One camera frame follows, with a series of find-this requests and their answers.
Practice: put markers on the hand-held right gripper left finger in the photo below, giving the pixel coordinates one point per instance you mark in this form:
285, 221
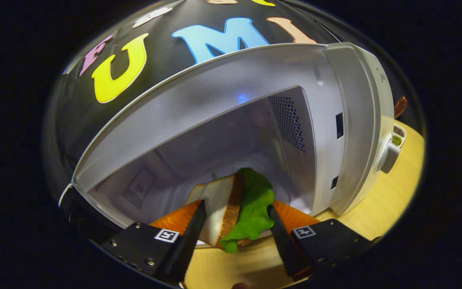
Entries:
189, 245

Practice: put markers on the white microwave oven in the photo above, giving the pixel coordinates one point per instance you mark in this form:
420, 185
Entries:
215, 100

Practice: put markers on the black backdrop cloth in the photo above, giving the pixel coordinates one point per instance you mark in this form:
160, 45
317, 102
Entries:
163, 60

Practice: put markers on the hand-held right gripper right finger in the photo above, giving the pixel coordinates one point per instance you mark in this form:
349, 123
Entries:
285, 245

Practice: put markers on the white divided condiment tray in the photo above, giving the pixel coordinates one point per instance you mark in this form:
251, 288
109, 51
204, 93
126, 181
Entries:
398, 136

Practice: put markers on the lettuce sandwich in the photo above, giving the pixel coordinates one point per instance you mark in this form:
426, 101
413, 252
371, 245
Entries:
251, 208

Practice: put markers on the wooden spoon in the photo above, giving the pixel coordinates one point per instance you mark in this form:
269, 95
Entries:
400, 106

